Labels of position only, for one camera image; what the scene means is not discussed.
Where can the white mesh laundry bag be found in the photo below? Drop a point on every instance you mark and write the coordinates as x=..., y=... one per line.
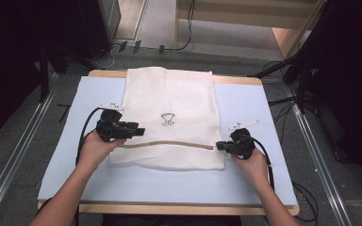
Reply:
x=169, y=100

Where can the person's left hand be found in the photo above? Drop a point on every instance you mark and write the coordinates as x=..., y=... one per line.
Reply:
x=94, y=152

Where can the black cabinet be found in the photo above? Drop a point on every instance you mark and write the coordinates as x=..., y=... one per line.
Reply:
x=97, y=25

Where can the wooden table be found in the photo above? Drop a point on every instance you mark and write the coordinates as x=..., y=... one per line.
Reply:
x=176, y=209

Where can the light wooden furniture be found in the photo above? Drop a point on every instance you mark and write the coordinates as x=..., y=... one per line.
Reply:
x=238, y=12

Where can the person's dark clothing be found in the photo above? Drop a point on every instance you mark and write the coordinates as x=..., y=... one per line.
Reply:
x=169, y=220

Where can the black metal stand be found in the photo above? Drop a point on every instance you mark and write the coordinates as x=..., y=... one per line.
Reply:
x=301, y=91

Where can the person's right hand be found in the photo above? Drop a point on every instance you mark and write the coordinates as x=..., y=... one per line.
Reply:
x=254, y=168

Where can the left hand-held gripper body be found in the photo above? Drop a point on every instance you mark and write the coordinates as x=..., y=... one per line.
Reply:
x=111, y=128

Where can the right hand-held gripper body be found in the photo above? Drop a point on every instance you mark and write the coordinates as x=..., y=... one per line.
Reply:
x=242, y=144

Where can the light blue mat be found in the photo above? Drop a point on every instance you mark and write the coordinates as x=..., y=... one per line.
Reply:
x=157, y=185

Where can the dark curtain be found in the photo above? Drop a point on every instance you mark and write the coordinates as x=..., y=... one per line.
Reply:
x=9, y=62
x=355, y=78

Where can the metal floor rail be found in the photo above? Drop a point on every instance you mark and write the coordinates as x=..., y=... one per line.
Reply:
x=15, y=147
x=317, y=157

